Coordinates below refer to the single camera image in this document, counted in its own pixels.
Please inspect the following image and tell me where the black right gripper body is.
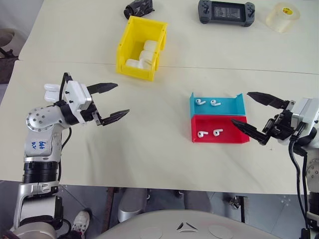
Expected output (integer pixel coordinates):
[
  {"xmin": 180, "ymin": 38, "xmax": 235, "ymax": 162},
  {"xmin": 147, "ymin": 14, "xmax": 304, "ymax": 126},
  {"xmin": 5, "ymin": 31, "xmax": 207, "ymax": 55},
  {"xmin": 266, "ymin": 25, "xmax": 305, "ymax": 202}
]
[{"xmin": 262, "ymin": 100, "xmax": 304, "ymax": 144}]

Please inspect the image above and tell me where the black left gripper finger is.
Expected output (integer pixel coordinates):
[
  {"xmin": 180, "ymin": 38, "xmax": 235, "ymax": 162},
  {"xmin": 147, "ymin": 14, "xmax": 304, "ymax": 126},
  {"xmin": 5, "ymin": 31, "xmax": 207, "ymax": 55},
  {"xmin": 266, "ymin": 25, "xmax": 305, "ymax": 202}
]
[
  {"xmin": 100, "ymin": 109, "xmax": 131, "ymax": 126},
  {"xmin": 87, "ymin": 83, "xmax": 119, "ymax": 96}
]

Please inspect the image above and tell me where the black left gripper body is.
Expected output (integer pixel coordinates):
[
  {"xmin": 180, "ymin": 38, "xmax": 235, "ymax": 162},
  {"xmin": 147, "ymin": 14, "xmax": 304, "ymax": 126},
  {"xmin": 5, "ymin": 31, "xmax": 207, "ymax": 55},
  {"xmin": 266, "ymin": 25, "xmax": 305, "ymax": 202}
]
[{"xmin": 79, "ymin": 102, "xmax": 105, "ymax": 127}]

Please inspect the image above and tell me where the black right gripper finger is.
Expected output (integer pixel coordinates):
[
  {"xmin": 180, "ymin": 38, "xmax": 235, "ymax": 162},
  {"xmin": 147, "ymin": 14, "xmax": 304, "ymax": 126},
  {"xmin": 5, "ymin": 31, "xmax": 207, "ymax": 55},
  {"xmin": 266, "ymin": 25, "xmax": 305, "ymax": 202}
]
[
  {"xmin": 246, "ymin": 91, "xmax": 291, "ymax": 109},
  {"xmin": 231, "ymin": 119, "xmax": 271, "ymax": 146}
]

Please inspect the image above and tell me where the yellow plastic bin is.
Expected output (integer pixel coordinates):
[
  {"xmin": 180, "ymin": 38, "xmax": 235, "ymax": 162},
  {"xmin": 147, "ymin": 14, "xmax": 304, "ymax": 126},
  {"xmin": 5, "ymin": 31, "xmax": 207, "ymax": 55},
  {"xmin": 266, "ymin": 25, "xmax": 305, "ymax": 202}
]
[{"xmin": 115, "ymin": 15, "xmax": 168, "ymax": 82}]

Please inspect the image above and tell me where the red plastic tray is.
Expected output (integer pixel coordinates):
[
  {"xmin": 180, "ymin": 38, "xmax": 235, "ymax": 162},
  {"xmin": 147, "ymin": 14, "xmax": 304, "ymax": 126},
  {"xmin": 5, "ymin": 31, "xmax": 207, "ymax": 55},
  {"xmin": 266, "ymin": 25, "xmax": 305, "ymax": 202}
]
[{"xmin": 190, "ymin": 115, "xmax": 251, "ymax": 145}]

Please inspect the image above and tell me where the blue plastic tray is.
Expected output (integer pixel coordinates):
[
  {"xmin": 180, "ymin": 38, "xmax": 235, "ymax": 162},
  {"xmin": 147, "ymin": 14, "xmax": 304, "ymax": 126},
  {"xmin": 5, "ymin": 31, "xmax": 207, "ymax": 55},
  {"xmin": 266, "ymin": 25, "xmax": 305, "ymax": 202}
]
[{"xmin": 188, "ymin": 92, "xmax": 248, "ymax": 118}]

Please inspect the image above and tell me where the clear tape roll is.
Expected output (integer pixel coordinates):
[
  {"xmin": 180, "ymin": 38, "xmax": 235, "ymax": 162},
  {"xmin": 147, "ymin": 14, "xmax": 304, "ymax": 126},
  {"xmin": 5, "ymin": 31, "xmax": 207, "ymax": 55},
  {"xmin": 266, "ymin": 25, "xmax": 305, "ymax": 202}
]
[{"xmin": 265, "ymin": 2, "xmax": 301, "ymax": 33}]

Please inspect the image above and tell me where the crumpled black plastic bag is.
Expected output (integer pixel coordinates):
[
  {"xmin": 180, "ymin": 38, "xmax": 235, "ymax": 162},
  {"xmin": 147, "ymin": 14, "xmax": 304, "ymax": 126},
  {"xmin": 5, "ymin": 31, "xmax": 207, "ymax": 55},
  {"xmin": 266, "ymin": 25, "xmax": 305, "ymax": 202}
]
[{"xmin": 123, "ymin": 0, "xmax": 156, "ymax": 19}]

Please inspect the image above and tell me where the silver rounded robot leg part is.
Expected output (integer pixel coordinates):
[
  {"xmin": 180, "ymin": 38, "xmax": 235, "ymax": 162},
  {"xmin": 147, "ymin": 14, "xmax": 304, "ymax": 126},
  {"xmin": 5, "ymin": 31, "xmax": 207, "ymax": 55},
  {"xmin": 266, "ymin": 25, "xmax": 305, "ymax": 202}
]
[{"xmin": 118, "ymin": 188, "xmax": 148, "ymax": 224}]

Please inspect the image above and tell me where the dark grey handheld game console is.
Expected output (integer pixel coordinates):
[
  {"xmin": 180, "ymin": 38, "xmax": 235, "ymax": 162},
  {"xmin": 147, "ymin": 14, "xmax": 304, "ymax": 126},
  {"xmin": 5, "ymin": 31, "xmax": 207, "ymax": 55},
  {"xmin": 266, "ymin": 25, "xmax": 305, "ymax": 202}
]
[{"xmin": 198, "ymin": 0, "xmax": 256, "ymax": 28}]

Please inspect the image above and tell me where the white sneaker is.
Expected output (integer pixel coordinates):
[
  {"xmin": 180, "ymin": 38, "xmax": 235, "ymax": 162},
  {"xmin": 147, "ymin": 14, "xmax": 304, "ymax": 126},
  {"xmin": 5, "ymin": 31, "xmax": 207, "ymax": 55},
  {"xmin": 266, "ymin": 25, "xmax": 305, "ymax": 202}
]
[{"xmin": 71, "ymin": 209, "xmax": 91, "ymax": 235}]

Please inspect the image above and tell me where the grey robot torso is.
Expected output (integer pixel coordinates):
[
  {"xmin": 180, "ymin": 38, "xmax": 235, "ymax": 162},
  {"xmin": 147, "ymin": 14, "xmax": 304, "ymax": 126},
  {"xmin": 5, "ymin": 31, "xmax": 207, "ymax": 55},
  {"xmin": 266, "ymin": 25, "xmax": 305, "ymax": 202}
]
[{"xmin": 98, "ymin": 209, "xmax": 284, "ymax": 239}]

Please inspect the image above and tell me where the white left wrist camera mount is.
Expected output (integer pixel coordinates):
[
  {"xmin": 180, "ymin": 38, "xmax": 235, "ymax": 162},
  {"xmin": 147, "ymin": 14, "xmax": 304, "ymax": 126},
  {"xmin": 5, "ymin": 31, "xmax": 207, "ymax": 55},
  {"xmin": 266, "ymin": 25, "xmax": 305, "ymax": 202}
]
[{"xmin": 63, "ymin": 80, "xmax": 93, "ymax": 113}]

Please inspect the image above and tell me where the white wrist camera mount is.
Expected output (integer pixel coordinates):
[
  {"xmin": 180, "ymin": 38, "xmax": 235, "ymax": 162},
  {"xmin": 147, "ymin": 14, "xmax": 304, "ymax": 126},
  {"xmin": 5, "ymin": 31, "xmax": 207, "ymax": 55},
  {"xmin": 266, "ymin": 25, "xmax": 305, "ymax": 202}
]
[
  {"xmin": 291, "ymin": 97, "xmax": 319, "ymax": 130},
  {"xmin": 63, "ymin": 80, "xmax": 93, "ymax": 113}
]

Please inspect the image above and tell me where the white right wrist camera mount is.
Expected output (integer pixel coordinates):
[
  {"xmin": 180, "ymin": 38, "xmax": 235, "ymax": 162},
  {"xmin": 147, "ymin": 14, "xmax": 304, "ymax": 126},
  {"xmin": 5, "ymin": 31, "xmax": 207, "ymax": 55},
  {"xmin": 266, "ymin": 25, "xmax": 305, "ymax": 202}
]
[{"xmin": 291, "ymin": 97, "xmax": 319, "ymax": 130}]

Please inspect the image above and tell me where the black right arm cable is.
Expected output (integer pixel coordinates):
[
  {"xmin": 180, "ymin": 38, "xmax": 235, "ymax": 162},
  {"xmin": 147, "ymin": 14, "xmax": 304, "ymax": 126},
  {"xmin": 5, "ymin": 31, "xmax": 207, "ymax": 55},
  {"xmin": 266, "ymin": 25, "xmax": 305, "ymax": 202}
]
[{"xmin": 288, "ymin": 135, "xmax": 311, "ymax": 239}]

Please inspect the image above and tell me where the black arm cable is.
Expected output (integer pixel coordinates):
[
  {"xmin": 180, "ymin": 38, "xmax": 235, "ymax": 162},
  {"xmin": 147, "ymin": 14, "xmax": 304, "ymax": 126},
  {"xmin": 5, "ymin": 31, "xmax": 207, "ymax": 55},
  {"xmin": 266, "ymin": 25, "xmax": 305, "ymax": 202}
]
[
  {"xmin": 56, "ymin": 72, "xmax": 74, "ymax": 184},
  {"xmin": 288, "ymin": 135, "xmax": 311, "ymax": 239}
]

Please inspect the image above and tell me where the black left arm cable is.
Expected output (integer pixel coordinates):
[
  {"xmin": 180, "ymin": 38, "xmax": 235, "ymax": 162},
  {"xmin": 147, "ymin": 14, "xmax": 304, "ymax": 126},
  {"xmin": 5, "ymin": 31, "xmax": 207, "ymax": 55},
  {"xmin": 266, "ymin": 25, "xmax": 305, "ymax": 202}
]
[{"xmin": 56, "ymin": 72, "xmax": 74, "ymax": 184}]

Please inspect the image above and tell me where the black table frame clamp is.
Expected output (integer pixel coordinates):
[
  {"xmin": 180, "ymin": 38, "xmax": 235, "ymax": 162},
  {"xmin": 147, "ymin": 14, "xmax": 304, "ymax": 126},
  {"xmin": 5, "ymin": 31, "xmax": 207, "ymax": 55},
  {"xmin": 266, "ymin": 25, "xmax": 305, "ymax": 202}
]
[{"xmin": 228, "ymin": 195, "xmax": 249, "ymax": 224}]

